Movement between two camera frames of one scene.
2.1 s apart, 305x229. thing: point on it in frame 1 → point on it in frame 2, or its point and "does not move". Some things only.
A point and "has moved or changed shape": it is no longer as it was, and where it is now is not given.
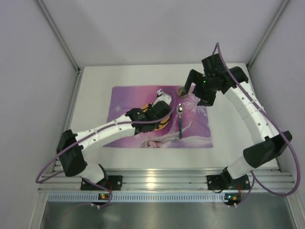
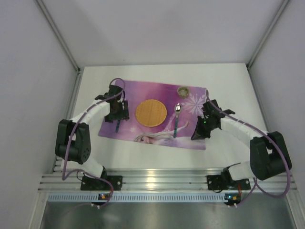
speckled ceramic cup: x=179 y=91 does not move
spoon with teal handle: x=180 y=110 has moved or changed shape
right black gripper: x=192 y=78 → x=203 y=127
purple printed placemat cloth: x=188 y=126 has moved or changed shape
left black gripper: x=160 y=108 → x=118 y=115
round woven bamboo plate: x=162 y=124 has moved or changed shape
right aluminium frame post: x=284 y=2 does not move
